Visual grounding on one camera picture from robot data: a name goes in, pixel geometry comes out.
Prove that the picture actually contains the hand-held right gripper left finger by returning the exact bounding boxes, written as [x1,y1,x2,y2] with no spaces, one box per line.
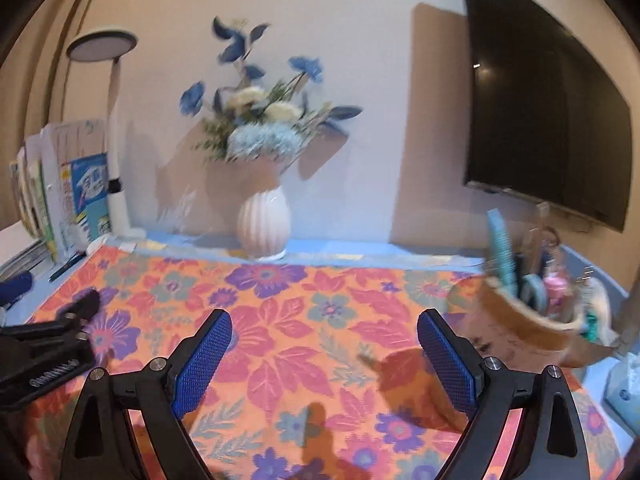
[62,309,234,480]

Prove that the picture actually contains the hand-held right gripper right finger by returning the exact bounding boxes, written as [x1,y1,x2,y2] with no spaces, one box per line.
[416,309,591,480]

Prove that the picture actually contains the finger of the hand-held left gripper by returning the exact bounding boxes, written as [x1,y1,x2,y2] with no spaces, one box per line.
[0,288,102,343]

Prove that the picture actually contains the black pen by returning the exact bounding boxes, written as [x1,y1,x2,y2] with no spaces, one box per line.
[49,250,87,282]

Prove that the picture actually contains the dark blue cylinder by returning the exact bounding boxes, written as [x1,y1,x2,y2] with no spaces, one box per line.
[0,271,35,306]

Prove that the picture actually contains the flat magazine stack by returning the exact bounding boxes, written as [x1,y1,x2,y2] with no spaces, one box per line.
[0,237,53,283]

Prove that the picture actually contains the brown labelled holder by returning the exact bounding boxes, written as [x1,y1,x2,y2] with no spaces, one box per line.
[445,275,621,368]

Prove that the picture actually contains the floral orange tablecloth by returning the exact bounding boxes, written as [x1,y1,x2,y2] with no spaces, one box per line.
[22,245,631,480]

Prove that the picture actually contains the teal comb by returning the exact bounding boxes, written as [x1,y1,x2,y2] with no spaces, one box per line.
[486,208,518,296]

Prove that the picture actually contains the pink bottle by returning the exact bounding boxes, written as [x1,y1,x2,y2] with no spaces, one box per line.
[542,227,573,318]

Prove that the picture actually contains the row of white booklets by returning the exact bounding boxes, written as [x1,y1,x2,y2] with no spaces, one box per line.
[7,119,108,266]

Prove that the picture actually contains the white ribbed vase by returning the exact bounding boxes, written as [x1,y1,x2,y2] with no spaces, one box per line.
[236,185,292,262]

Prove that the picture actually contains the white wipes packet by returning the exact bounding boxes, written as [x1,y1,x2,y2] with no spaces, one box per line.
[604,352,640,418]

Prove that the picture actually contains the white desk lamp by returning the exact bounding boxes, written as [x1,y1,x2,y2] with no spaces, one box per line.
[66,30,146,256]

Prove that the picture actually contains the blue and white flower bouquet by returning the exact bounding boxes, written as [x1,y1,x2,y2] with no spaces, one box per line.
[180,15,363,166]

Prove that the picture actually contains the black television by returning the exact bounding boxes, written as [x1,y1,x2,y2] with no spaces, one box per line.
[455,0,633,233]

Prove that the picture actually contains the pale blue handled scissors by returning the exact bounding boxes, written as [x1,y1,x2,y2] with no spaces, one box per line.
[517,272,551,311]

